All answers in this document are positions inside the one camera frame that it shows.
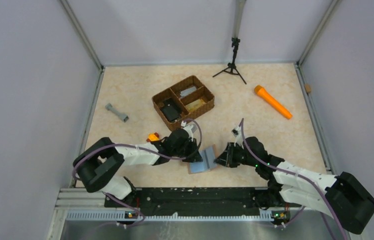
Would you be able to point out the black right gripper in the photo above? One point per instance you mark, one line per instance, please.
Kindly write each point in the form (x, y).
(231, 156)

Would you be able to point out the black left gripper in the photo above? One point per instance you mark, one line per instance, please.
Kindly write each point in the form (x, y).
(191, 151)

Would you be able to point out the brown leather card holder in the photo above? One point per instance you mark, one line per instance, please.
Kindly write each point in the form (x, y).
(207, 164)

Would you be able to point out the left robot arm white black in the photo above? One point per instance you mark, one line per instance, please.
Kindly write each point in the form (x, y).
(97, 167)

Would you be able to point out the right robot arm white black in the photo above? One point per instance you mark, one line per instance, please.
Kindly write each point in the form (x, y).
(341, 197)

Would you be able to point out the gold card in basket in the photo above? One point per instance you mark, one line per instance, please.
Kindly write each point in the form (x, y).
(194, 105)

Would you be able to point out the silver card in basket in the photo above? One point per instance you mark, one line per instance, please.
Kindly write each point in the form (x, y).
(187, 91)

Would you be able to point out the yellow red toy car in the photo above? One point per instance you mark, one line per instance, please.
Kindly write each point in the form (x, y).
(153, 137)

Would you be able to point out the black object in basket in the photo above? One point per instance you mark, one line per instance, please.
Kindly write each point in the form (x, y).
(171, 110)

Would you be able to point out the brown wicker divided basket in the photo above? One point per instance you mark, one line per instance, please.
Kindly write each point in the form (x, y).
(173, 92)

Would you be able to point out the orange flashlight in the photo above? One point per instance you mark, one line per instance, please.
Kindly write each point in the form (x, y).
(262, 92)

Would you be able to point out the grey plastic connector piece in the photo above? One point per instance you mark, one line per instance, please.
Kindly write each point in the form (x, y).
(122, 116)

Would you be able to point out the black mini tripod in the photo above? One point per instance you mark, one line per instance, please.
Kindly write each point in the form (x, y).
(231, 68)

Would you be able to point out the small tan block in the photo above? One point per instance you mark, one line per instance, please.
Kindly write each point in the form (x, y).
(307, 88)

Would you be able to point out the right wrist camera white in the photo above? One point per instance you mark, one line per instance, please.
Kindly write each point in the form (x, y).
(237, 132)

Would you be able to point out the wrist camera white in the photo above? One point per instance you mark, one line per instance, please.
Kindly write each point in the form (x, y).
(237, 132)
(190, 128)

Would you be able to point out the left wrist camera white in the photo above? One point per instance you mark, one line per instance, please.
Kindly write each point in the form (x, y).
(190, 128)

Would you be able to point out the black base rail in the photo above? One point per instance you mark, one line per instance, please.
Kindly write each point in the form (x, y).
(205, 201)

